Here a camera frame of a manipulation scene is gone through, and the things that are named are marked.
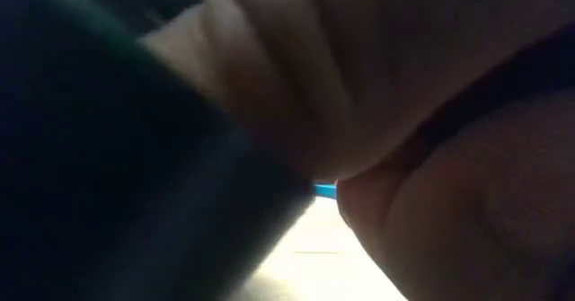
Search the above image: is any long blue block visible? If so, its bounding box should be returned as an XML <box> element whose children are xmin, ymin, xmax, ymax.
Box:
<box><xmin>314</xmin><ymin>182</ymin><xmax>338</xmax><ymax>199</ymax></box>

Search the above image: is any person's hand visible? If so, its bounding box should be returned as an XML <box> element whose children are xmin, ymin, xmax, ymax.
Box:
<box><xmin>138</xmin><ymin>0</ymin><xmax>575</xmax><ymax>301</ymax></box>

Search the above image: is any person's sleeve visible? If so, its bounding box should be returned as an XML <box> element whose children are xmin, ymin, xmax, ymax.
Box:
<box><xmin>0</xmin><ymin>0</ymin><xmax>315</xmax><ymax>301</ymax></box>

